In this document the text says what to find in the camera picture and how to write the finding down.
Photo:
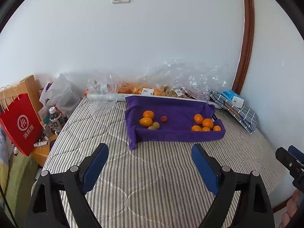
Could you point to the small crumpled clear plastic bag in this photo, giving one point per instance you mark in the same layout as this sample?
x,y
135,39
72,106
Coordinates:
x,y
102,90

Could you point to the blue tissue pack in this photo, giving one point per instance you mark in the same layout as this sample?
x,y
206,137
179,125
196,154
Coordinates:
x,y
228,93

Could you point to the small white box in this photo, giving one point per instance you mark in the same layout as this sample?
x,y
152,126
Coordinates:
x,y
237,101

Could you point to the yellow green cloth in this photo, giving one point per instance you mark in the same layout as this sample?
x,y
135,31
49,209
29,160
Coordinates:
x,y
19,178

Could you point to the wooden bedside table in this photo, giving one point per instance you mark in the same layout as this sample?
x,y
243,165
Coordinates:
x,y
41,154

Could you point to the brown wooden baseboard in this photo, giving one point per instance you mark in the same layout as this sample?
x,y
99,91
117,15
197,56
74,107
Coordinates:
x,y
281,206

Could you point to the wooden chair back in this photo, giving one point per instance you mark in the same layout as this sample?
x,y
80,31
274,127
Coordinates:
x,y
245,40

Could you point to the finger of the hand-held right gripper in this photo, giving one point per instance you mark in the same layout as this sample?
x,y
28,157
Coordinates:
x,y
298,153
288,160

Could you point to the red paper bag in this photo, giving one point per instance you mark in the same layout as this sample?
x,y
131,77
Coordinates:
x,y
21,128

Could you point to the white plastic bag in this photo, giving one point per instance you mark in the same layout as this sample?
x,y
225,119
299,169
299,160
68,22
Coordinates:
x,y
63,95

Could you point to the purple towel lined tray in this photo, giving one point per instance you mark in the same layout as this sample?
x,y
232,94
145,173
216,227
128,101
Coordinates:
x,y
178,110

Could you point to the striped bed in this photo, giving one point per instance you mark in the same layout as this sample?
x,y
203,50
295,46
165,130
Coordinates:
x,y
154,171

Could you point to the folded grey plaid cloth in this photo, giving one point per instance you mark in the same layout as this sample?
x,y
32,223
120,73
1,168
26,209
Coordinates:
x,y
247,117

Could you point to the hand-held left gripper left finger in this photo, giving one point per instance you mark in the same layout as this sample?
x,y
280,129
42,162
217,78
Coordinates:
x,y
95,168

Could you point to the white flat object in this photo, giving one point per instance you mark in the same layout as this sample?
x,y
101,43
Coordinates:
x,y
216,105

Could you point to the clear bag of brown fruits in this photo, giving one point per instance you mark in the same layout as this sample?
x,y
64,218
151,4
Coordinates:
x,y
166,91

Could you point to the large orange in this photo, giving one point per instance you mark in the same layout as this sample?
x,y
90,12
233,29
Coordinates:
x,y
145,122
148,114

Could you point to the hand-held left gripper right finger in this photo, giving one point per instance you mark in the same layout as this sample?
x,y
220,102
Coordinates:
x,y
204,168

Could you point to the small mandarin orange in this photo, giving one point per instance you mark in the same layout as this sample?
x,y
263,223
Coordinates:
x,y
207,123
205,129
198,118
216,128
196,128

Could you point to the person's right hand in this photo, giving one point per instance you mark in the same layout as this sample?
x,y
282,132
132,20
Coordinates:
x,y
294,204

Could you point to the light wooden chair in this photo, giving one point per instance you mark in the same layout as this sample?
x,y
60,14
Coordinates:
x,y
29,87

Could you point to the large crumpled clear plastic bag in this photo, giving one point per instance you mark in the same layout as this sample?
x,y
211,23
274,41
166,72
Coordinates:
x,y
190,78

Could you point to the clear bag of oranges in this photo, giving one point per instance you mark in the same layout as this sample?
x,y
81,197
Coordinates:
x,y
133,90

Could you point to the plastic drink bottle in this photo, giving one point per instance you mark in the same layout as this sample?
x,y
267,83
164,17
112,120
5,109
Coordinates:
x,y
55,122

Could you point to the small red fruit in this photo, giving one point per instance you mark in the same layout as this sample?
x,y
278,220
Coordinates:
x,y
163,119

